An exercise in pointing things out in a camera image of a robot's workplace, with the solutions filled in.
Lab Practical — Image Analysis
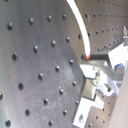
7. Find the white cable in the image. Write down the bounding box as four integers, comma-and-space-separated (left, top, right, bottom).
65, 0, 92, 61

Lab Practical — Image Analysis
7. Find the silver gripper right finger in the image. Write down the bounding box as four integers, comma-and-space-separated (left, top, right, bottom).
91, 37, 128, 69

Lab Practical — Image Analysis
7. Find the silver metal bracket clip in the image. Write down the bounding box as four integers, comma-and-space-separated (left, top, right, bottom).
73, 79, 115, 128

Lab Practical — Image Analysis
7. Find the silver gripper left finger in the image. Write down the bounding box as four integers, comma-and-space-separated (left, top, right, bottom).
80, 64, 125, 94

